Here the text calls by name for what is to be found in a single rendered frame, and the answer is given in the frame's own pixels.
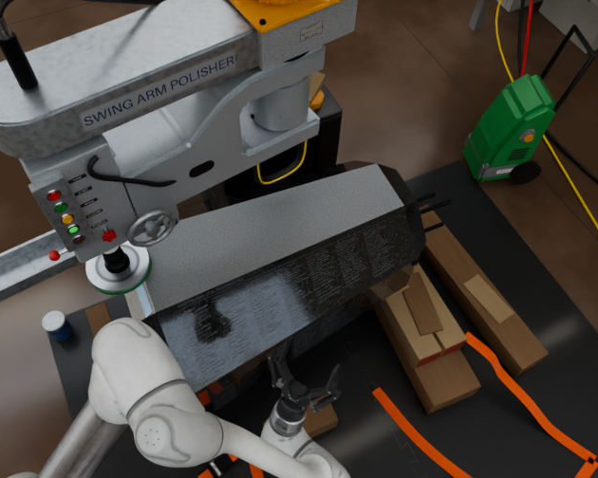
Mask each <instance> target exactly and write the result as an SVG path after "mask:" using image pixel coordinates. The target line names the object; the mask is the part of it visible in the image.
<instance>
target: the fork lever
mask: <svg viewBox="0 0 598 478"><path fill-rule="evenodd" d="M63 248H65V245H64V244H63V242H62V240H61V239H60V237H59V235H58V234H57V232H56V231H55V230H51V231H49V232H47V233H45V234H42V235H40V236H38V237H36V238H34V239H31V240H29V241H27V242H25V243H24V244H21V245H19V246H17V247H15V248H11V249H9V250H7V251H5V252H3V253H0V302H2V301H4V300H5V299H7V298H9V297H11V296H13V295H15V294H17V293H19V292H21V291H24V290H26V289H28V288H30V287H32V286H34V285H37V284H39V283H41V282H42V281H44V280H46V279H48V278H51V277H53V276H55V275H57V274H59V273H61V272H63V271H65V270H67V269H69V268H71V267H74V266H76V265H78V264H80V263H81V262H80V261H79V260H78V259H77V257H76V255H75V254H74V252H73V251H72V252H66V253H64V254H62V255H61V257H60V259H59V260H58V261H51V260H50V259H49V258H48V254H49V253H50V252H51V251H52V250H58V251H59V250H61V249H63Z"/></svg>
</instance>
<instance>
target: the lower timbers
mask: <svg viewBox="0 0 598 478"><path fill-rule="evenodd" d="M420 216H421V220H422V224H423V228H424V229H425V228H428V227H430V226H433V225H436V224H437V223H440V222H442V221H441V220H440V219H439V217H438V216H437V215H436V213H435V212H434V211H429V212H427V213H424V214H421V215H420ZM425 237H426V244H425V246H424V249H423V251H422V254H421V256H422V257H423V259H424V260H425V261H426V263H427V264H428V265H429V266H430V267H431V268H432V269H433V271H434V272H435V273H436V275H437V276H438V277H439V279H440V280H441V282H442V283H443V284H444V286H445V287H446V288H447V290H448V291H449V292H450V293H451V295H452V296H453V297H454V299H455V300H456V301H457V303H458V304H459V306H460V307H461V308H462V310H463V311H464V312H465V313H466V315H467V316H468V317H469V319H470V320H471V321H472V323H473V324H474V325H475V327H476V328H477V330H478V331H479V332H480V334H481V335H482V336H483V337H484V339H485V340H486V341H487V342H488V343H489V344H490V346H491V347H492V348H493V350H494V351H495V353H496V354H497V355H498V356H499V358H500V359H501V360H502V362H503V363H504V364H505V366H506V367H507V368H508V370H509V371H510V372H511V374H512V375H513V376H514V377H517V376H518V375H520V374H522V373H523V372H525V371H527V370H528V369H530V368H532V367H533V366H534V365H536V364H537V363H539V362H540V361H541V360H543V359H544V358H545V357H546V356H547V355H548V354H549V352H548V351H547V350H546V349H545V347H544V346H543V345H542V344H541V343H540V341H539V340H538V339H537V338H536V336H535V335H534V334H533V332H532V331H531V330H530V329H529V327H528V326H527V325H526V324H525V323H524V322H523V321H522V320H521V319H520V317H519V316H518V315H517V314H516V312H515V311H514V310H513V308H512V307H511V306H510V305H509V304H508V302H507V301H506V300H505V299H504V297H503V296H502V295H501V294H500V292H499V291H498V290H497V289H496V288H495V286H494V285H493V284H492V282H491V281H490V280H489V279H488V277H487V276H486V275H485V274H484V272H483V271H482V270H481V269H480V268H479V266H478V265H477V264H476V262H475V261H474V260H473V259H472V257H471V256H470V255H469V254H468V252H467V251H466V250H465V249H464V248H463V246H462V245H461V244H460V243H459V241H458V240H457V239H456V237H455V236H454V235H453V234H452V232H451V231H449V230H448V229H447V227H446V226H445V225H443V227H440V228H437V229H435V230H431V231H428V232H426V233H425ZM476 275H479V276H480V277H481V278H482V279H483V280H484V281H485V282H486V284H487V285H488V286H489V287H490V288H491V289H492V290H493V291H494V292H495V293H496V294H497V295H498V296H499V297H500V298H501V300H502V301H503V302H504V303H505V304H506V305H508V306H509V307H510V308H511V309H512V311H513V312H514V314H513V315H512V316H511V317H510V318H508V319H507V320H506V321H504V322H502V323H501V324H497V323H496V322H495V320H494V319H493V318H492V317H491V316H490V315H489V314H488V313H487V312H486V311H485V310H484V308H483V307H482V306H481V305H480V304H479V303H478V302H477V301H476V300H475V298H474V297H473V296H472V295H471V294H470V293H469V292H468V291H467V290H466V289H465V288H464V286H463V284H464V283H466V282H467V281H469V280H470V279H472V278H473V277H475V276H476ZM373 309H374V311H375V313H376V315H377V317H378V319H379V321H380V323H381V325H382V327H383V330H384V332H385V333H386V335H387V336H388V338H389V340H390V342H391V344H392V346H393V348H394V350H395V352H396V354H397V356H398V358H399V360H400V362H401V364H402V367H403V369H404V370H405V372H406V373H407V375H408V377H409V379H410V381H411V383H412V385H413V387H414V389H415V391H416V393H417V395H418V397H419V399H420V402H421V404H422V406H423V407H424V409H425V411H426V412H427V414H431V413H433V412H435V411H438V410H440V409H442V408H445V407H447V406H450V405H452V404H454V403H457V402H459V401H461V400H463V399H465V398H467V397H470V396H472V395H474V394H475V393H476V392H477V391H478V389H479V388H480V387H481V385H480V383H479V381H478V380H477V377H476V375H475V374H474V372H473V370H472V368H471V367H470V365H469V363H468V361H467V360H466V358H465V357H464V356H463V354H462V352H461V350H460V349H458V350H456V351H454V352H451V353H449V354H447V355H445V356H443V357H441V356H439V357H438V358H437V359H435V360H432V361H430V362H428V363H426V364H423V365H422V366H420V367H417V368H415V366H414V364H413V362H412V361H411V359H410V357H409V356H408V354H407V353H406V351H405V349H404V347H403V345H402V343H401V341H400V339H399V337H398V335H397V334H396V332H395V330H394V328H393V326H392V324H391V323H390V321H389V319H388V318H387V316H386V315H385V313H384V311H383V308H382V306H381V305H380V304H379V303H378V304H377V305H375V306H374V307H373Z"/></svg>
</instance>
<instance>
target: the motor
mask: <svg viewBox="0 0 598 478"><path fill-rule="evenodd" d="M229 1H230V2H231V3H232V4H233V5H234V6H235V7H236V8H237V9H238V10H239V11H240V13H241V14H242V15H243V16H244V17H245V18H246V19H247V20H248V21H249V22H250V23H251V24H252V25H253V27H254V28H255V29H256V30H257V31H258V32H259V33H260V34H263V33H265V32H268V31H270V30H272V29H275V28H279V27H281V26H283V25H285V24H287V23H290V22H292V21H295V20H297V19H299V18H302V17H304V16H307V15H309V14H311V13H313V12H315V11H318V10H320V9H324V8H326V7H329V6H331V5H333V4H336V3H338V2H341V1H343V0H229Z"/></svg>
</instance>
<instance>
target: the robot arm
mask: <svg viewBox="0 0 598 478"><path fill-rule="evenodd" d="M291 340H292V336H289V337H288V338H287V339H286V340H285V342H284V345H281V346H280V347H279V348H278V351H277V353H276V352H275V351H272V352H271V354H270V355H269V356H268V360H269V365H270V369H271V377H272V384H271V386H272V387H273V388H275V387H276V386H277V387H279V388H281V390H282V394H281V395H280V398H279V400H278V401H277V402H276V404H275V405H274V407H273V409H272V412H271V416H270V417H269V418H268V420H267V421H266V423H265V425H264V427H263V430H262V432H261V436H260V437H258V436H257V435H255V434H253V433H251V432H249V431H247V430H245V429H243V428H241V427H239V426H237V425H235V424H233V423H231V422H228V421H226V420H223V419H221V418H219V417H217V416H216V415H214V414H211V413H209V412H205V409H204V407H203V406H202V404H201V403H200V401H199V400H198V398H197V397H196V395H195V393H194V392H193V390H192V388H191V387H190V385H189V383H188V382H187V380H186V378H185V376H184V375H183V372H182V370H181V367H180V366H179V364H178V361H177V360H176V358H175V357H174V355H173V353H172V352H171V351H170V349H169V348H168V346H167V345H166V343H165V342H164V341H163V339H162V338H161V337H160V336H159V334H158V333H157V332H156V331H154V330H153V329H152V328H151V327H150V326H148V325H147V324H145V323H144V322H142V321H139V320H135V319H132V318H120V319H117V320H114V321H112V322H110V323H108V324H107V325H105V326H104V327H103V328H102V329H101V330H100V331H99V332H98V334H97V336H96V337H95V338H94V340H93V344H92V359H93V361H94V363H93V365H92V371H91V378H90V384H89V388H88V400H87V401H86V403H85V404H84V406H83V408H82V409H81V411H80V412H79V414H78V415H77V417H76V418H75V420H74V421H73V423H72V424H71V426H70V427H69V429H68V430H67V432H66V433H65V435H64V437H63V438H62V440H61V441H60V443H59V444H58V446H57V447H56V449H55V450H54V452H53V453H52V454H51V455H50V457H49V458H48V460H47V462H46V463H45V465H44V466H43V468H42V469H41V471H40V472H39V474H38V473H34V472H30V471H26V472H21V473H16V474H13V475H11V476H10V477H8V478H90V477H91V475H92V474H93V473H94V471H95V470H96V468H97V467H98V466H99V464H100V463H101V462H102V460H103V459H104V457H105V456H106V455H107V454H108V453H109V451H110V450H111V449H112V447H113V446H114V445H115V443H116V442H117V440H118V439H119V438H120V436H121V435H122V433H123V432H124V431H125V429H126V428H127V426H128V425H130V427H131V429H132V431H133V433H134V439H135V443H136V446H137V448H138V450H139V452H140V453H141V454H142V455H143V456H144V457H145V458H146V459H148V460H149V461H151V462H153V463H155V464H158V465H161V466H164V467H168V468H189V467H195V466H197V465H200V464H202V463H206V462H209V461H211V460H213V459H214V458H216V457H217V456H218V455H220V454H222V453H228V454H230V455H233V456H236V457H238V458H240V459H242V460H244V461H246V462H248V463H250V464H252V465H254V466H256V467H258V468H260V469H262V470H264V471H266V472H268V473H270V474H272V475H274V476H276V477H278V478H351V477H350V475H349V474H348V472H347V471H346V469H345V468H344V467H343V466H342V465H341V464H340V463H339V462H338V461H337V460H336V459H335V458H334V457H333V456H332V455H331V454H330V453H329V452H328V451H326V450H325V449H324V448H322V447H321V446H319V445H318V444H317V443H315V442H314V441H313V440H312V439H311V438H310V437H309V436H308V434H307V433H306V431H305V429H304V428H303V424H304V421H305V419H306V416H307V411H306V409H307V407H308V406H310V407H311V408H312V409H313V410H312V411H313V412H314V413H315V414H316V413H317V412H318V410H319V409H321V408H323V407H324V406H326V405H327V404H329V403H331V402H333V401H335V400H337V399H338V397H339V395H340V394H341V391H339V390H337V389H336V386H337V383H338V380H339V378H337V377H336V375H337V372H338V370H339V368H340V365H341V364H339V363H338V364H337V365H336V366H335V368H334V369H333V371H332V373H331V375H330V378H329V380H328V383H327V386H324V387H319V388H309V389H308V388H307V386H305V385H303V384H301V383H300V382H299V381H297V380H296V381H295V379H294V377H293V375H292V374H291V373H290V369H289V367H288V365H287V363H286V361H285V359H284V357H285V356H286V355H287V352H288V350H289V347H290V343H291ZM281 377H282V378H283V383H282V378H281ZM323 395H326V396H325V397H324V398H322V399H320V400H319V401H318V400H317V401H314V402H312V401H311V399H312V398H314V397H318V396H323Z"/></svg>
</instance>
